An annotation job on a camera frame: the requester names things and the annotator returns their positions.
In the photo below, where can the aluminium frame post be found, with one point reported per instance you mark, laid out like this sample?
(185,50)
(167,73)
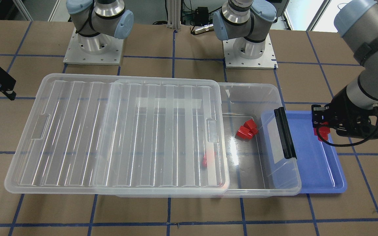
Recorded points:
(174,14)

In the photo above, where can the red block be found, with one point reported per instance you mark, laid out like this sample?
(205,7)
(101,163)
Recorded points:
(322,133)
(251,126)
(244,133)
(204,161)

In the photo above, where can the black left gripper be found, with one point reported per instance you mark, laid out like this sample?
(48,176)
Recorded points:
(342,108)

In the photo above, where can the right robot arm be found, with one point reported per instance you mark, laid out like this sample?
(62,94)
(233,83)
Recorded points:
(98,25)

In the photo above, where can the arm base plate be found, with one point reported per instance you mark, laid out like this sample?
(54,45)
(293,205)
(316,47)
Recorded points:
(242,54)
(98,50)

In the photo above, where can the black box latch handle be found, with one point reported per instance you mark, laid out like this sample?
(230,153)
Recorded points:
(285,134)

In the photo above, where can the clear plastic box lid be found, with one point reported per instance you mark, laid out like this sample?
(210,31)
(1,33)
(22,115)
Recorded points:
(58,152)

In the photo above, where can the clear plastic storage box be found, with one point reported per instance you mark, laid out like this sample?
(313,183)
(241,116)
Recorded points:
(258,141)

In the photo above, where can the black power adapter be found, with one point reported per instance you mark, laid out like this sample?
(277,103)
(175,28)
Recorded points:
(201,15)

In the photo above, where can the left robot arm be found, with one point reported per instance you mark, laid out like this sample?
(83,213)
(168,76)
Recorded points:
(357,24)

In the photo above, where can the blue plastic tray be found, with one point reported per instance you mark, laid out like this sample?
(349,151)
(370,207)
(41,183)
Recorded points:
(316,169)

